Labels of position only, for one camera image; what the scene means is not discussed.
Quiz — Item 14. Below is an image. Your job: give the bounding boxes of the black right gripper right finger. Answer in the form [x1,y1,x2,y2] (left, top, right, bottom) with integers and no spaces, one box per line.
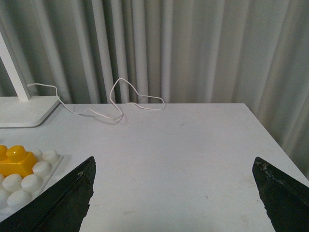
[252,157,309,232]

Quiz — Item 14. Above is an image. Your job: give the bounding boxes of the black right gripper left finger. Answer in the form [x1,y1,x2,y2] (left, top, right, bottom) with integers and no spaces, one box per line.
[0,157,96,232]

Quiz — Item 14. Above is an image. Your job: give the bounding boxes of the white studded base plate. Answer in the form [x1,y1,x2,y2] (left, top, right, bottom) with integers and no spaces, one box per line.
[0,150,64,216]

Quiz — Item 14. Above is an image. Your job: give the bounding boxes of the white desk lamp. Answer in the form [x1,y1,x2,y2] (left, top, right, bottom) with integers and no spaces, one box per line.
[0,32,59,128]

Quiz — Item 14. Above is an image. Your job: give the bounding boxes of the white lamp cable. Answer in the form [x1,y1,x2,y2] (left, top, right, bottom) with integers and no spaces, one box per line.
[27,78,166,121]

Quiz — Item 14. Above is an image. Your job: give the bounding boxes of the yellow two-stud block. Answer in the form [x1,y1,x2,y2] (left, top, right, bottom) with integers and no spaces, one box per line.
[0,145,38,178]

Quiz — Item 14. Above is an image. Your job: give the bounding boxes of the grey curtain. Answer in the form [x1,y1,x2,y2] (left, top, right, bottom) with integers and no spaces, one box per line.
[0,0,309,175]

